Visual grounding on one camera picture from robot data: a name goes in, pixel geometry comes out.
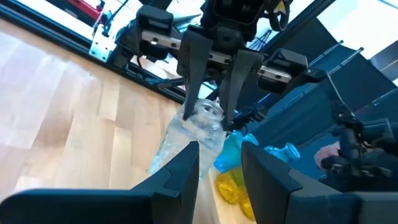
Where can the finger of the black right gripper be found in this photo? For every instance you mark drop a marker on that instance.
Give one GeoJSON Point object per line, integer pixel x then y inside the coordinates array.
{"type": "Point", "coordinates": [239, 81]}
{"type": "Point", "coordinates": [196, 62]}

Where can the small teal glass vase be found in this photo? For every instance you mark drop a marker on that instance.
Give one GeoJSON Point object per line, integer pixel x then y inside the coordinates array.
{"type": "Point", "coordinates": [284, 152]}

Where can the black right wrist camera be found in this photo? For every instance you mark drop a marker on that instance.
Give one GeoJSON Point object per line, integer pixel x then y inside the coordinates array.
{"type": "Point", "coordinates": [239, 11]}

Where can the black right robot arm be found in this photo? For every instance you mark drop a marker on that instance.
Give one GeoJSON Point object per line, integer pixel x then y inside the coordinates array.
{"type": "Point", "coordinates": [124, 46]}

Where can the teal embossed medallion vase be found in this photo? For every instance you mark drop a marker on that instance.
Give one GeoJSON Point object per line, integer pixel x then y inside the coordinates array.
{"type": "Point", "coordinates": [231, 154]}

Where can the squat yellow diamond-cut vase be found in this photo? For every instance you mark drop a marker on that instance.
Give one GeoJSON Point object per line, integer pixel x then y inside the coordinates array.
{"type": "Point", "coordinates": [247, 211]}

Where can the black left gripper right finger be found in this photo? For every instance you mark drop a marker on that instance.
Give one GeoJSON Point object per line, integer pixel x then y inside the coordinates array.
{"type": "Point", "coordinates": [295, 207]}

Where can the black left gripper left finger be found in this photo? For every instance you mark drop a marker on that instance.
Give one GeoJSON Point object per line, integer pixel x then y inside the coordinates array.
{"type": "Point", "coordinates": [93, 207]}

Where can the dark side desk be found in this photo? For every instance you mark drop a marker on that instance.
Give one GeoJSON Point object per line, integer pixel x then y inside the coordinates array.
{"type": "Point", "coordinates": [342, 99]}

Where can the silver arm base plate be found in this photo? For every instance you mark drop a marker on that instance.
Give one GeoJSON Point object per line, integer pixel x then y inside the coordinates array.
{"type": "Point", "coordinates": [101, 43]}

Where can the person's hand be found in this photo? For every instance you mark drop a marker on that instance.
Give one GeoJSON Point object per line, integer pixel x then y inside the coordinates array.
{"type": "Point", "coordinates": [326, 154]}

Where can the clear square hobnail vase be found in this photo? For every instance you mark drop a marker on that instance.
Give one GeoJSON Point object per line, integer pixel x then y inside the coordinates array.
{"type": "Point", "coordinates": [186, 140]}

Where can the black clamp assembly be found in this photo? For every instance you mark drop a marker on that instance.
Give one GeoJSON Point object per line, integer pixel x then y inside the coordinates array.
{"type": "Point", "coordinates": [367, 155]}

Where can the red box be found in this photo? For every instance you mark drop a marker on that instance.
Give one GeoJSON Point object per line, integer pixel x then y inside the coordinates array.
{"type": "Point", "coordinates": [84, 7]}

